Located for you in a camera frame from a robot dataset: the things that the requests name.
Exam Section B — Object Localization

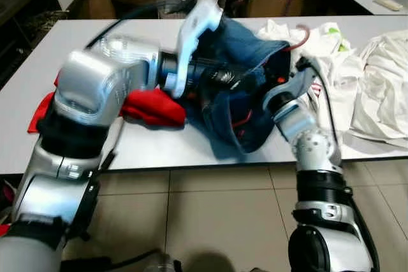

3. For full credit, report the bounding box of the white garment with green print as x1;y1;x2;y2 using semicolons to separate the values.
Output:
255;19;361;134

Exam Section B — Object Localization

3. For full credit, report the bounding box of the plain white crumpled garment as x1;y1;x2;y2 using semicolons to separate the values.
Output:
349;29;408;150

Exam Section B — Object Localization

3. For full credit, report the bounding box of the dark cluttered shelf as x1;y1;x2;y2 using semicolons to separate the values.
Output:
0;0;52;31

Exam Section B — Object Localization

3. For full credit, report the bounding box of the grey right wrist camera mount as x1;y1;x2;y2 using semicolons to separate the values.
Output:
263;68;317;112

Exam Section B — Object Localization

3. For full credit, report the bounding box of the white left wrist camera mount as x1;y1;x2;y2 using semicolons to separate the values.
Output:
172;0;224;99

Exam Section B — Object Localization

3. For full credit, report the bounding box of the grey robot leg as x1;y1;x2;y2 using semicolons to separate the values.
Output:
142;253;186;272

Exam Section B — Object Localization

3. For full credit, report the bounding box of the red crumpled garment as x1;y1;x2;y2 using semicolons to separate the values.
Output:
27;86;187;134

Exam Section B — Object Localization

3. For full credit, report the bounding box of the red plastic clothes hanger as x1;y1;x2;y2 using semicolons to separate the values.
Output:
286;25;312;52
228;110;254;131

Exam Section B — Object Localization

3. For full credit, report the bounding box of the blue denim garment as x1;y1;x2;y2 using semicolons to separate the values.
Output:
190;17;295;156

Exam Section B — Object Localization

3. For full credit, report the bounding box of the white remote control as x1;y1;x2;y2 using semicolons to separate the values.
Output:
373;0;405;12

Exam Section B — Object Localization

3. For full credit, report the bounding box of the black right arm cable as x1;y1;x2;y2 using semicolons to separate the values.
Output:
295;57;345;140

